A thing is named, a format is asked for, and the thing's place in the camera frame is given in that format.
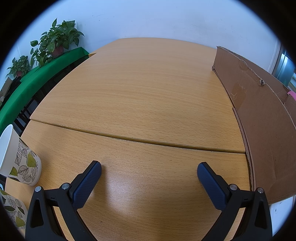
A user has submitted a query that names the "leaf pattern paper cup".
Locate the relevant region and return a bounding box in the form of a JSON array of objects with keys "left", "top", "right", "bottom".
[{"left": 1, "top": 124, "right": 42, "bottom": 186}]

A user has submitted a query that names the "brown cardboard box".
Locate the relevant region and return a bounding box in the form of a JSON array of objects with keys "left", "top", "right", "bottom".
[{"left": 212, "top": 46, "right": 295, "bottom": 204}]

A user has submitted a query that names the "green cloth covered table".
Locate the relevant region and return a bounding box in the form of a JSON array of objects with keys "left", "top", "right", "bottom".
[{"left": 1, "top": 47, "right": 89, "bottom": 132}]

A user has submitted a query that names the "small potted green plant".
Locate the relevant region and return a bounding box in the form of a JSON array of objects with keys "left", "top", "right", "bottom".
[{"left": 7, "top": 55, "right": 32, "bottom": 77}]

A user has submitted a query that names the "large potted green plant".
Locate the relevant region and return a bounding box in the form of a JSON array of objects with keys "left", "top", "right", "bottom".
[{"left": 30, "top": 20, "right": 84, "bottom": 67}]

